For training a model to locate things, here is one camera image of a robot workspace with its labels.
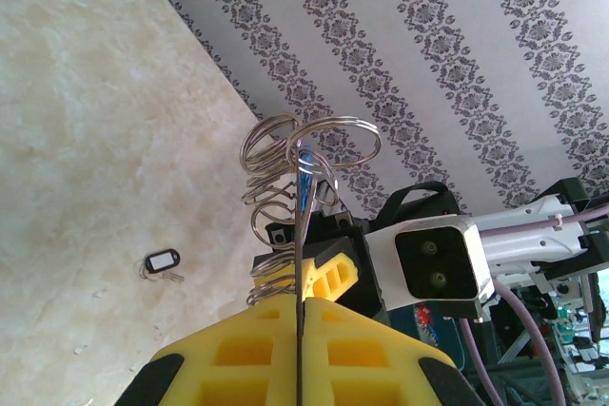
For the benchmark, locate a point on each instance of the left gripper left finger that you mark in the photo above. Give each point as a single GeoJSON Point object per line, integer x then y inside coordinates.
{"type": "Point", "coordinates": [238, 358]}

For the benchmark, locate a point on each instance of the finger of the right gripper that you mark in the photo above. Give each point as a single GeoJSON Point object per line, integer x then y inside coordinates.
{"type": "Point", "coordinates": [280, 237]}
{"type": "Point", "coordinates": [333, 277]}

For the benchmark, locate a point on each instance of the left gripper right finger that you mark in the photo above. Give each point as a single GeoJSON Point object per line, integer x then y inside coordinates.
{"type": "Point", "coordinates": [361, 363]}

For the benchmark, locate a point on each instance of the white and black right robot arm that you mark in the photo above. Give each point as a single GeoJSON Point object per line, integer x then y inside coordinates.
{"type": "Point", "coordinates": [523, 235]}

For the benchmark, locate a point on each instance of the black key tag with keys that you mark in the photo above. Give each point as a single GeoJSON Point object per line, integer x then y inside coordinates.
{"type": "Point", "coordinates": [162, 261]}

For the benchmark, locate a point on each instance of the blue printed box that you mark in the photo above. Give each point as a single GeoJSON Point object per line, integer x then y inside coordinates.
{"type": "Point", "coordinates": [447, 344]}

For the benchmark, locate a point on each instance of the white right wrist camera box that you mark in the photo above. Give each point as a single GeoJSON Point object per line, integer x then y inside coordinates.
{"type": "Point", "coordinates": [433, 263]}

